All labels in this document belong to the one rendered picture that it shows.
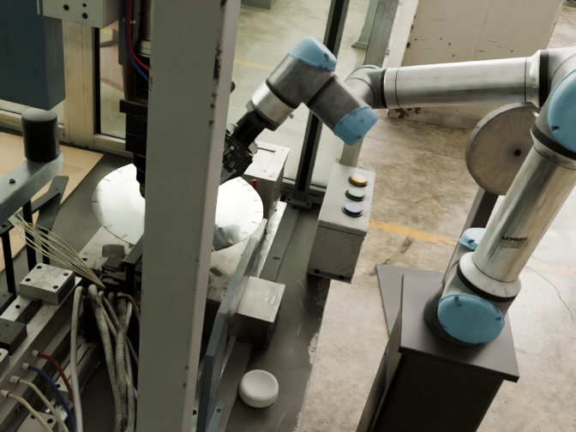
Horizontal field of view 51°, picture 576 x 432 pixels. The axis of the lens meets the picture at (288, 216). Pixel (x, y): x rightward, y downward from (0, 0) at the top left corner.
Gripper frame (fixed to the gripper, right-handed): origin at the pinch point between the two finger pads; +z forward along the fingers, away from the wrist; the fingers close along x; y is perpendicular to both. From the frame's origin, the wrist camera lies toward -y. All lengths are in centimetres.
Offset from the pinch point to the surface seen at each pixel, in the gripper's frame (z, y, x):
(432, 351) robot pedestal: -5, -1, 58
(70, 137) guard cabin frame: 36, -46, -37
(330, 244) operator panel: -3.2, -14.2, 29.6
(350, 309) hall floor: 47, -108, 76
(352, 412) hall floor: 53, -58, 86
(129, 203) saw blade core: 10.2, 5.9, -7.8
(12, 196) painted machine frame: 11.6, 25.8, -20.7
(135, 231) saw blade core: 9.4, 13.5, -3.3
